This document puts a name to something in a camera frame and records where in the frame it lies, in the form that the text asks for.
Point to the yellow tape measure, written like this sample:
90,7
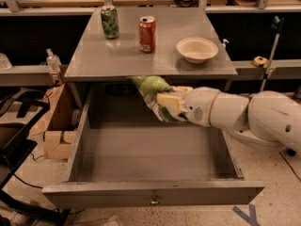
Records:
259,61

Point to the white paper bowl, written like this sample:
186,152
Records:
197,50

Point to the small white pump bottle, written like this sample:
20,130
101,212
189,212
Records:
225,42

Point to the black chair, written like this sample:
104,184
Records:
15,147

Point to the metal drawer knob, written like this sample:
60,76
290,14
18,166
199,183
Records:
154,200

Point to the grey drawer cabinet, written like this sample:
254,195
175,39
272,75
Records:
98,59

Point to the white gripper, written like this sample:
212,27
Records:
198,105

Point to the orange soda can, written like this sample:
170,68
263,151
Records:
147,26

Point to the clear sanitizer bottle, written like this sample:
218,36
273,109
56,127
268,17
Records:
53,61

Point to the open grey top drawer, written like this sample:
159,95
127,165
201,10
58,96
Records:
122,155

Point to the green jalapeno chip bag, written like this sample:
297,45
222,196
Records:
149,87

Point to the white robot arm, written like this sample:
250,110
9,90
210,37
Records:
230,114

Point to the cardboard box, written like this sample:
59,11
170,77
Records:
56,127

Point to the green soda can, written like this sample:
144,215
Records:
110,21

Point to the blue floor tape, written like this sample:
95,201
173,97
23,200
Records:
250,218

